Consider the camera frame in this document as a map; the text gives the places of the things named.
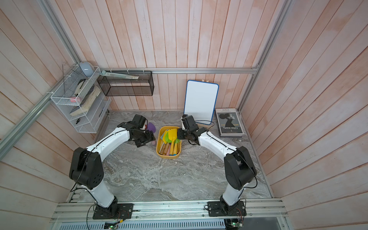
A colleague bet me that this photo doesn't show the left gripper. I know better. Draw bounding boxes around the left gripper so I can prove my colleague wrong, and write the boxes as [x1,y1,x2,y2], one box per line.
[132,129,156,147]

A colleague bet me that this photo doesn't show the yellow scoop blue tip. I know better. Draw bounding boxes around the yellow scoop blue tip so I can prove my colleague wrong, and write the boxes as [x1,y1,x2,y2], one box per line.
[168,128,177,155]

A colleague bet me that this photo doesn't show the purple shovel pink handle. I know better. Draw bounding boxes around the purple shovel pink handle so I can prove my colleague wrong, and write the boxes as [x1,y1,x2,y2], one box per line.
[147,122,156,145]

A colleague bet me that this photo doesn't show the green shovel yellow handle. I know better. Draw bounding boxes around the green shovel yellow handle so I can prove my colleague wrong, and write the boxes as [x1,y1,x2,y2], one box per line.
[161,130,171,155]

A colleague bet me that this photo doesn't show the yellow storage box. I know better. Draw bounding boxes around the yellow storage box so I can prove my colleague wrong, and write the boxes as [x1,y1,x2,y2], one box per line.
[156,126,182,159]

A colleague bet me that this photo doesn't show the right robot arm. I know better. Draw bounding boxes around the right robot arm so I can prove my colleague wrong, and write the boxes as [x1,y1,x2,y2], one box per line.
[177,115,257,215]

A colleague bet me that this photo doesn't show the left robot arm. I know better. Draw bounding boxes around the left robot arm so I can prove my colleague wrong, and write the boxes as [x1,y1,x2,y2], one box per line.
[69,115,155,217]

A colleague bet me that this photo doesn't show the black and white book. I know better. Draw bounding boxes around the black and white book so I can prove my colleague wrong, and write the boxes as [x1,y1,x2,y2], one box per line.
[215,108,244,137]

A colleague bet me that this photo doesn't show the black mesh basket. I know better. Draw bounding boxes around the black mesh basket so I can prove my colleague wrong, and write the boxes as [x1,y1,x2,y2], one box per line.
[97,71,154,96]

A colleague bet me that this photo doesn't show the light green ruler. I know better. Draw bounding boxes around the light green ruler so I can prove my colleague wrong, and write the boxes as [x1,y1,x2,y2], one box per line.
[101,71,139,80]

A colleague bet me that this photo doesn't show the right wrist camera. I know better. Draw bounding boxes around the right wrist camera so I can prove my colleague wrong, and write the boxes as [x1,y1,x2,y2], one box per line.
[181,114,187,130]

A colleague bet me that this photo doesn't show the whiteboard blue frame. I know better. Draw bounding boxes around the whiteboard blue frame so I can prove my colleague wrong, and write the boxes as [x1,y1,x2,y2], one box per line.
[184,80,219,125]

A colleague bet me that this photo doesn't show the books in wire shelf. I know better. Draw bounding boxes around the books in wire shelf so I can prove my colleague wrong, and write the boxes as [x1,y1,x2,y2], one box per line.
[70,79,101,117]

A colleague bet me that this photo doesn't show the white wire shelf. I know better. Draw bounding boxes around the white wire shelf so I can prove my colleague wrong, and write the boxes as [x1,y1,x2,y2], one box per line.
[51,64,111,133]

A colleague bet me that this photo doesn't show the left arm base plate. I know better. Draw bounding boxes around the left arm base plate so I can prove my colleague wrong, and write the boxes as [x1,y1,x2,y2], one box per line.
[93,203,134,220]

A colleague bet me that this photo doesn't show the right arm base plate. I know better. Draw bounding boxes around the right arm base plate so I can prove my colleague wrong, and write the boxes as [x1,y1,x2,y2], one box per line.
[205,200,246,217]

